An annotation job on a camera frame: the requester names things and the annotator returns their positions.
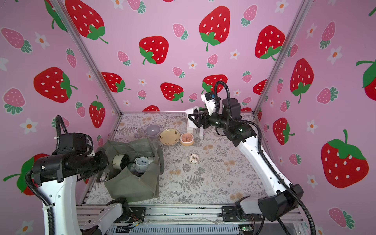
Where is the tall white rectangular clock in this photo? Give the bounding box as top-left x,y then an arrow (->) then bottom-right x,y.
185,106 -> 199,134

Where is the small black round clock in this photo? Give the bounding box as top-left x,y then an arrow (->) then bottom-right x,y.
112,154 -> 130,170

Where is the olive green canvas bag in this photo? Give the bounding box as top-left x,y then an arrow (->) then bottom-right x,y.
102,138 -> 164,202

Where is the white round alarm clock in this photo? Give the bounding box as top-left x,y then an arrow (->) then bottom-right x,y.
127,157 -> 154,175

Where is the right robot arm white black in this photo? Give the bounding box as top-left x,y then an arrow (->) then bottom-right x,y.
186,81 -> 316,235

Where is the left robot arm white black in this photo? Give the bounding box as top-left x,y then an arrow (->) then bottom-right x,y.
25,115 -> 132,235

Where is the peach round alarm clock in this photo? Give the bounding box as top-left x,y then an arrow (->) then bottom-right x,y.
180,133 -> 195,146

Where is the yellow ceramic plate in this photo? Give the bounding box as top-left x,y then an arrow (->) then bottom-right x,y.
159,128 -> 181,146

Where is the beige striped small ball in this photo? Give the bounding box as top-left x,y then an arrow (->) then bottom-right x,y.
189,153 -> 200,164

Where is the lavender grey bowl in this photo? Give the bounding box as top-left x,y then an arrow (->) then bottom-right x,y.
145,124 -> 161,139

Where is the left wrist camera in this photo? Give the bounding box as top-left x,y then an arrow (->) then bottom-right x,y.
55,133 -> 94,156

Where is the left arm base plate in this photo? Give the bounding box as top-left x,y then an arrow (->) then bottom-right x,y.
114,207 -> 146,224

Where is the aluminium frame rail front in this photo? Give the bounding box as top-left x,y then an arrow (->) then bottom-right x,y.
76,204 -> 304,226

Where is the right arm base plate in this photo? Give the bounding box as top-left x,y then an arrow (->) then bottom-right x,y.
218,205 -> 262,222

